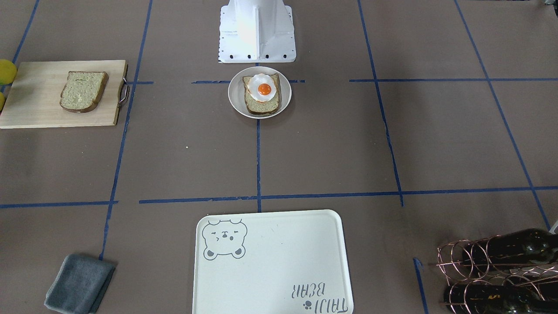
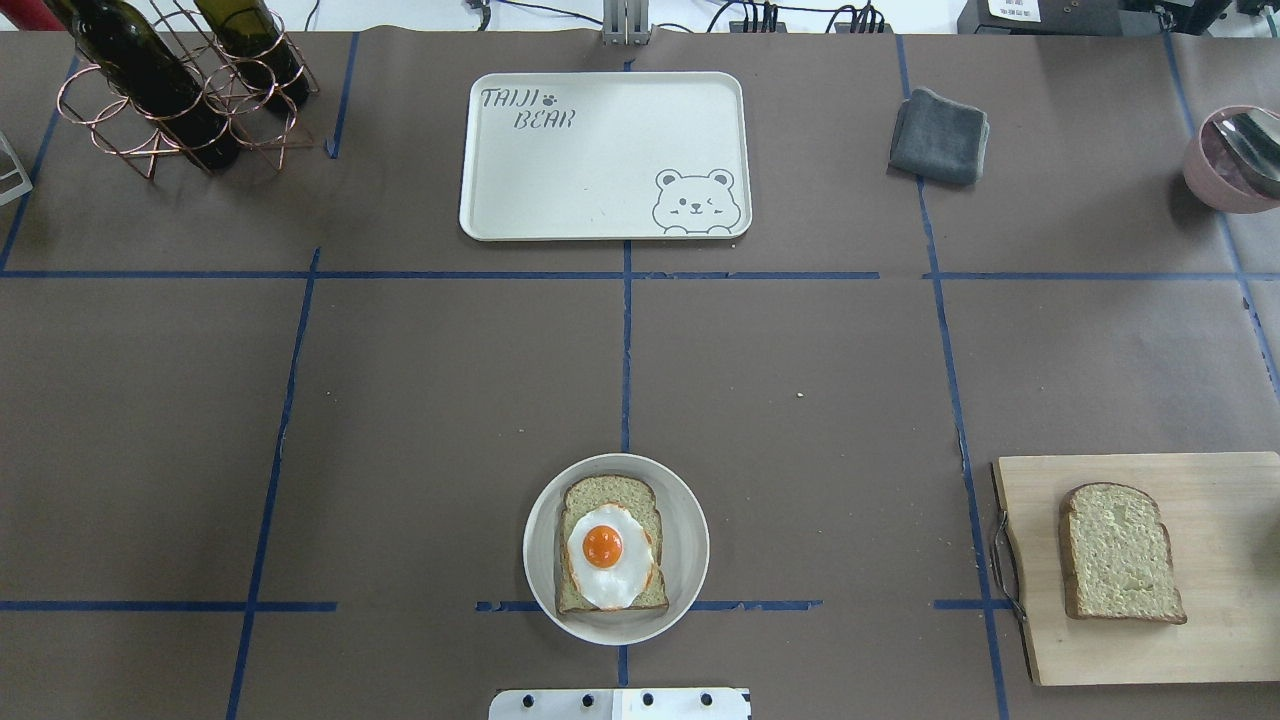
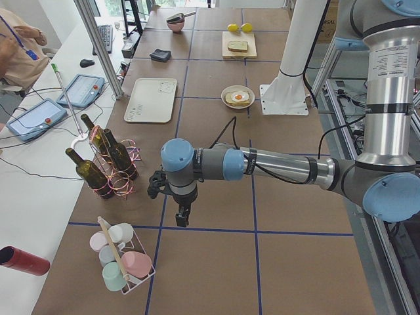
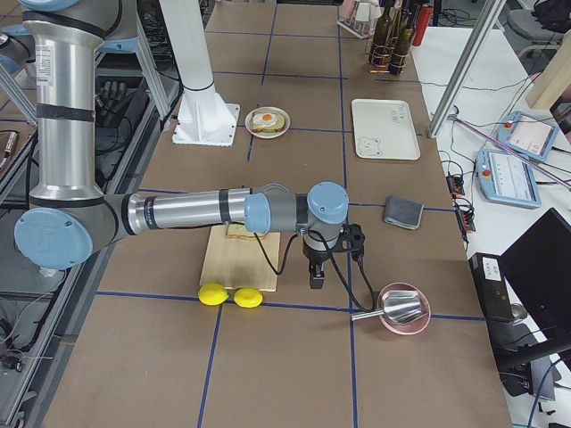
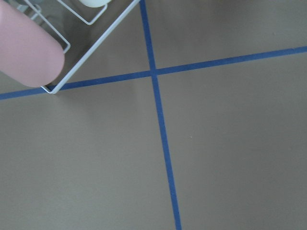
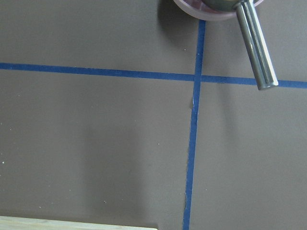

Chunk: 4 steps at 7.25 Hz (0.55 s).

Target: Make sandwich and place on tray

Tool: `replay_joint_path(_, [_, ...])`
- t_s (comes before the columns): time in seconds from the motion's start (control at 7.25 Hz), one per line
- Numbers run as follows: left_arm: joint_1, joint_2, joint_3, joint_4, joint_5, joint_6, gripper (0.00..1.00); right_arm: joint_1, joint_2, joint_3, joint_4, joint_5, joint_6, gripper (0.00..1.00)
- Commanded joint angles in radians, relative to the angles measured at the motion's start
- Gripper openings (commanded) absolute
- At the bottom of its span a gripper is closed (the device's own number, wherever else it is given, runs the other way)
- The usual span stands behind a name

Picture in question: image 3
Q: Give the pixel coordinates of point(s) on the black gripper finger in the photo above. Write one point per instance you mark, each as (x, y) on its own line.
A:
(180, 217)
(185, 216)

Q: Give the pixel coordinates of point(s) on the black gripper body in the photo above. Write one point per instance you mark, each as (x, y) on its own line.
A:
(184, 200)

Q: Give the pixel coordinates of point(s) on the bread slice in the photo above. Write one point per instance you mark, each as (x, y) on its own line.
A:
(230, 102)
(237, 46)

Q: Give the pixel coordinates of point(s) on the white plate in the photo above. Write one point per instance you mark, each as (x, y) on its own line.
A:
(238, 88)

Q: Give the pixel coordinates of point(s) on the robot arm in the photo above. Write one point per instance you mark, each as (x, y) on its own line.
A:
(381, 179)

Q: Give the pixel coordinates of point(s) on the cream bear tray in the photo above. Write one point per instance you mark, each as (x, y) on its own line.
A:
(151, 101)

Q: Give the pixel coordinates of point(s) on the white cup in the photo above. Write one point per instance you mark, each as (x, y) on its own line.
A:
(121, 233)

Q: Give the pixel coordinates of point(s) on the dark wine bottle middle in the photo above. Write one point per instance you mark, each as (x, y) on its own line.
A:
(120, 156)

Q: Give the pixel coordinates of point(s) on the dark wine bottle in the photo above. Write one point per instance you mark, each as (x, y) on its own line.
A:
(95, 133)
(91, 174)
(120, 156)

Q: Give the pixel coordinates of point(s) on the grey cup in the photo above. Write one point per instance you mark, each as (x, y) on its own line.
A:
(106, 256)

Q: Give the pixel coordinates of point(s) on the pale pink cup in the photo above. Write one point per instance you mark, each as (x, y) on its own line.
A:
(98, 241)

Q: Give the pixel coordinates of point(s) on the mint green cup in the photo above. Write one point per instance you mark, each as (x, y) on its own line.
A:
(113, 278)

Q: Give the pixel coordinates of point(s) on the dark wine bottle front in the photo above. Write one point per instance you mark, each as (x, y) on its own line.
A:
(91, 174)

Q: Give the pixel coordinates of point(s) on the dark wine bottle back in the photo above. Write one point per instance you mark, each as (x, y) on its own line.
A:
(95, 133)

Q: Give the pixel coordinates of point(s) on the fried egg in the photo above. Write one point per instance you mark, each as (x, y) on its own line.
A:
(239, 96)

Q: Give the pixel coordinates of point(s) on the grey folded cloth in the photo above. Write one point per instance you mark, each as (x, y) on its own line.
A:
(160, 55)

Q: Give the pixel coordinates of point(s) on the teach pendant far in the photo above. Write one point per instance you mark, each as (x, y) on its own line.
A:
(83, 90)

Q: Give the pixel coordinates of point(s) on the teach pendant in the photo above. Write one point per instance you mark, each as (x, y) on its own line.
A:
(83, 90)
(36, 120)

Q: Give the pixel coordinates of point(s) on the teach pendant near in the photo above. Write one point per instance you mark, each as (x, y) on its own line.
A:
(36, 120)

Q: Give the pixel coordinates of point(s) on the black computer mouse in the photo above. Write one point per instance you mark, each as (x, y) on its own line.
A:
(84, 63)

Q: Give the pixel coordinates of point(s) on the pink bowl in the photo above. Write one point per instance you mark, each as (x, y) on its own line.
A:
(176, 27)

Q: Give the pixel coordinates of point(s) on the wooden cutting board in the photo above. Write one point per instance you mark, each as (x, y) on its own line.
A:
(239, 36)

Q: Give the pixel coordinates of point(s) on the red cylinder bottle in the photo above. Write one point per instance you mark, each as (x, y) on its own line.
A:
(15, 258)

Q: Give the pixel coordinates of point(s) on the yellow lemon half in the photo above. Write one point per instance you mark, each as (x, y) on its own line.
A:
(246, 27)
(232, 27)

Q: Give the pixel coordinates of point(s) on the metal scoop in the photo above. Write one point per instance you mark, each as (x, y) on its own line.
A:
(179, 17)

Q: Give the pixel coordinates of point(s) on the black keyboard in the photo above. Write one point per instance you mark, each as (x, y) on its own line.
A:
(106, 35)

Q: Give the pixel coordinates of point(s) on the metal rod green tip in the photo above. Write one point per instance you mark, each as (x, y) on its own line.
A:
(81, 135)

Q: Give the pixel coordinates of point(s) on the seated person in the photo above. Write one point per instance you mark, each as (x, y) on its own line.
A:
(22, 58)

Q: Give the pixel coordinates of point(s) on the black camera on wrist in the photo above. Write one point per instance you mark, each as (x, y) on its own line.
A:
(158, 183)

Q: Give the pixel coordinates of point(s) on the copper wire bottle rack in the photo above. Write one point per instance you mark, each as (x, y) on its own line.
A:
(119, 181)

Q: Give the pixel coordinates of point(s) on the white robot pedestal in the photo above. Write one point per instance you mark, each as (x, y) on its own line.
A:
(286, 93)

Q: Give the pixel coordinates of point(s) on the aluminium frame post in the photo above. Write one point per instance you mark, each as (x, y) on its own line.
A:
(86, 14)

